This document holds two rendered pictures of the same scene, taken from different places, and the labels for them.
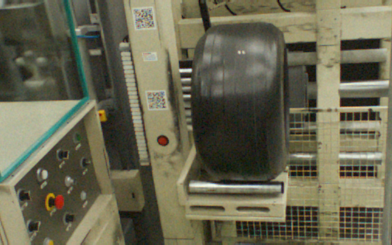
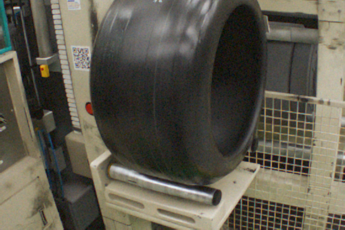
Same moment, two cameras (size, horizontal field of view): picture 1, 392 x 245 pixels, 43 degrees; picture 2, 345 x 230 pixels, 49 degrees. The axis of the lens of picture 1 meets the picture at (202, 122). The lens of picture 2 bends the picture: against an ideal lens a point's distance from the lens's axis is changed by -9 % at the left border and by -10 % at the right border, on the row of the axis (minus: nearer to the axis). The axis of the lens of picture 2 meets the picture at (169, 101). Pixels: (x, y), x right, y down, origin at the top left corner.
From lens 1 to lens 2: 0.85 m
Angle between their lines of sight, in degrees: 17
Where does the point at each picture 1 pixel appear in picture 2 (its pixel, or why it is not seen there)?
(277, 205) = (204, 219)
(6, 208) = not seen: outside the picture
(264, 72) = (178, 30)
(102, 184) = (28, 145)
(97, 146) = (19, 104)
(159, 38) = not seen: outside the picture
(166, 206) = not seen: hidden behind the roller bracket
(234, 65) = (142, 17)
